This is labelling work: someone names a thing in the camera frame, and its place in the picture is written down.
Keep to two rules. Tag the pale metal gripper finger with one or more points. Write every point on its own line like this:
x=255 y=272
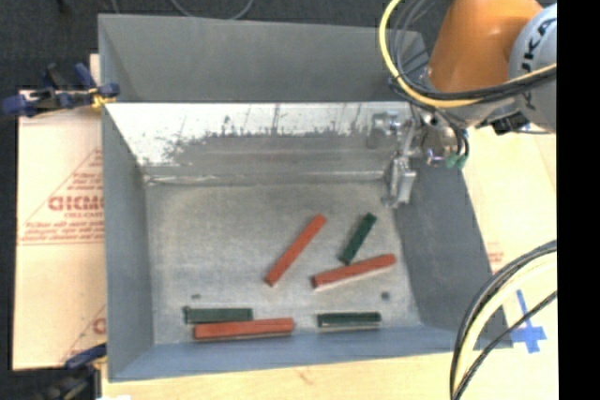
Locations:
x=385 y=125
x=399 y=183

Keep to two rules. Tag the dark green flat block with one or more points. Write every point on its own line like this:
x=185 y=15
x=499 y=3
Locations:
x=358 y=238
x=349 y=321
x=218 y=315

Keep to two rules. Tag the red-brown flat block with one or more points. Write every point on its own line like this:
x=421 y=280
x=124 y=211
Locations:
x=296 y=249
x=244 y=329
x=354 y=272

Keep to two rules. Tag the grey metal bin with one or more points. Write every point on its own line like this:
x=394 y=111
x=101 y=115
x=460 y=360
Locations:
x=225 y=239

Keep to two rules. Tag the cardboard board with red print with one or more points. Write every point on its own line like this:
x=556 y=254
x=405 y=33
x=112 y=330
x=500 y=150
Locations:
x=56 y=257

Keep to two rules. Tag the black cylinder on white bracket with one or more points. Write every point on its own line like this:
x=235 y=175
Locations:
x=510 y=124

